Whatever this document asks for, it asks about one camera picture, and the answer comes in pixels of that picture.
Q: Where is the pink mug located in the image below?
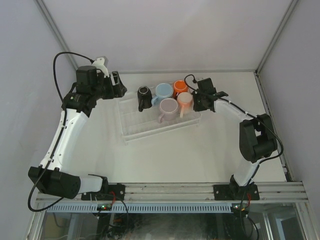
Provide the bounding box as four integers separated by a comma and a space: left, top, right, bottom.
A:
177, 92, 193, 118

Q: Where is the black mug cream inside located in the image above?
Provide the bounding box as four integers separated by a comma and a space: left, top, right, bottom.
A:
137, 86, 153, 112

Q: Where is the orange mug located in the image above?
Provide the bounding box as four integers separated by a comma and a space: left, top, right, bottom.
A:
172, 80, 189, 99

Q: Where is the lilac mug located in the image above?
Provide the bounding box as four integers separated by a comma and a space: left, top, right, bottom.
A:
157, 98, 179, 123

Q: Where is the light blue mug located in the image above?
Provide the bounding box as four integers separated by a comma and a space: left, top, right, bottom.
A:
151, 83, 174, 106

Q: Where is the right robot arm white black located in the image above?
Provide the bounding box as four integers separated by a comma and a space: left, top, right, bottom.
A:
192, 78, 281, 196

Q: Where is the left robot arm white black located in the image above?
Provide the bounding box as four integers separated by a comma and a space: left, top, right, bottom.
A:
28, 65, 127, 199

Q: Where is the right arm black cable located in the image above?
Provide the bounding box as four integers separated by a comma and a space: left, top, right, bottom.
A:
184, 74, 285, 216

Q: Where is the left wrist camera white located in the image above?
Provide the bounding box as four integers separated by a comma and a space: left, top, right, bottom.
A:
91, 56, 110, 77

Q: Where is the white wire dish rack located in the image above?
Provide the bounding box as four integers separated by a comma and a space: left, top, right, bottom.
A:
117, 84, 202, 145

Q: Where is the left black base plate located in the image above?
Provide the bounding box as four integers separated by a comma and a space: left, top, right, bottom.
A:
81, 183, 126, 201

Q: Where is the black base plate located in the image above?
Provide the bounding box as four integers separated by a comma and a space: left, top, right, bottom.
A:
213, 184, 260, 201
81, 183, 126, 201

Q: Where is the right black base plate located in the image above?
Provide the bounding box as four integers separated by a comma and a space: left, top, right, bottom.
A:
213, 184, 260, 201

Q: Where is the blue slotted cable duct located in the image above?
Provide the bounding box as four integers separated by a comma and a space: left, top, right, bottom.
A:
47, 202, 233, 214

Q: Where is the aluminium front frame rail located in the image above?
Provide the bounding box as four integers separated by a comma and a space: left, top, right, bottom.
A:
34, 181, 310, 204

